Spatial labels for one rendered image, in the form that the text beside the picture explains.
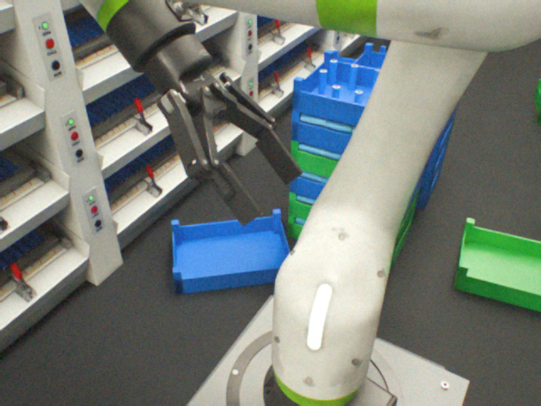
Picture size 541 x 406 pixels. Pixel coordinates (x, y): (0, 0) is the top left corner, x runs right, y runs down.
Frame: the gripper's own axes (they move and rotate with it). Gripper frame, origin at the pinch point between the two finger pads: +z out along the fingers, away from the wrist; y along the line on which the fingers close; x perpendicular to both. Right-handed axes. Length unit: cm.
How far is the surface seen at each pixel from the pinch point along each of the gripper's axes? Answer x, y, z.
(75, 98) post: 42, 29, -36
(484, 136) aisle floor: -1, 146, 39
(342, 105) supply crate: 6, 57, -2
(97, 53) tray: 40, 41, -44
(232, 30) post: 31, 91, -39
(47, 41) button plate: 33, 22, -45
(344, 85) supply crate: 9, 76, -6
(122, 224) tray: 68, 43, -11
